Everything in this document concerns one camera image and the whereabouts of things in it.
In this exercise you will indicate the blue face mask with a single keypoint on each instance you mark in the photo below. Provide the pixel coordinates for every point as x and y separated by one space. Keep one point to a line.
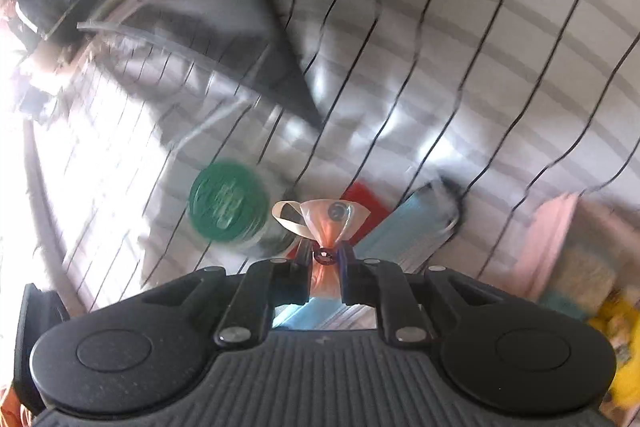
400 227

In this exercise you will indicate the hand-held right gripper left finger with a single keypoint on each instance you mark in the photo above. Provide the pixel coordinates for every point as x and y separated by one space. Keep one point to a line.
300 272

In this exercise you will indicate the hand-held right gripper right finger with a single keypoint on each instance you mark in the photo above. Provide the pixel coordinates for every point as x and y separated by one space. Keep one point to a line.
350 277

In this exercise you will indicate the black computer monitor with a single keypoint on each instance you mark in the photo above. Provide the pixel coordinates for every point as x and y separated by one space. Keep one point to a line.
225 7

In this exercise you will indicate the pink cardboard box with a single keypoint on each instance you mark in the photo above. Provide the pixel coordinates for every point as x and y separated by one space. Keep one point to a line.
555 232

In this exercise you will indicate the red packet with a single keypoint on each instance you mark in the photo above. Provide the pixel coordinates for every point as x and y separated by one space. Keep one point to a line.
367 199

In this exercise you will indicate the yellow silicone bowl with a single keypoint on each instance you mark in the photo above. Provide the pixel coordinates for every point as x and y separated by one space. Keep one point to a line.
620 332

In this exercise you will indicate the green lid glass jar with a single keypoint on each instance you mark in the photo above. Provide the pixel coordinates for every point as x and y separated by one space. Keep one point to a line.
227 199

